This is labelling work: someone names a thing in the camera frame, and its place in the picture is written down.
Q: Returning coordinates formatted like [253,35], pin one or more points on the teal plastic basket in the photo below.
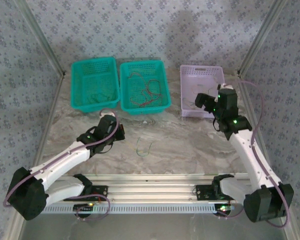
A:
[135,87]
[95,82]

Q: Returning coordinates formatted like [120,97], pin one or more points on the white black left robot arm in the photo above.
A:
[60,160]

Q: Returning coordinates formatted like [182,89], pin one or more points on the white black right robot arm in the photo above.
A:
[250,160]

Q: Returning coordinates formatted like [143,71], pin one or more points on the lilac plastic basket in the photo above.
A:
[200,75]

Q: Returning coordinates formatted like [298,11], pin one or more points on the left controller board green light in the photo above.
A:
[82,207]

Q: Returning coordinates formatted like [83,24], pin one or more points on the controller board green light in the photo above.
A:
[223,208]
[82,207]

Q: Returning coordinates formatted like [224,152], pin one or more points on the grey metal panel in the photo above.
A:
[152,227]

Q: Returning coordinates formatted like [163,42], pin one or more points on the right controller board green light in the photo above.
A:
[223,208]

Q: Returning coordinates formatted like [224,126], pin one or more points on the aluminium side rail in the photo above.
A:
[248,100]
[48,125]

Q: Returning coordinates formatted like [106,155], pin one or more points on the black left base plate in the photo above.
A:
[101,191]

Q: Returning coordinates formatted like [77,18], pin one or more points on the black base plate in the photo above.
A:
[101,191]
[202,192]

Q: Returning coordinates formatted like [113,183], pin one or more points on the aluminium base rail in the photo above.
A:
[152,190]

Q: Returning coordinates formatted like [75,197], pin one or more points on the aluminium corner post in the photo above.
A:
[41,37]
[262,37]

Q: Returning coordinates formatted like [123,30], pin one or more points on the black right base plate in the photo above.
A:
[202,192]

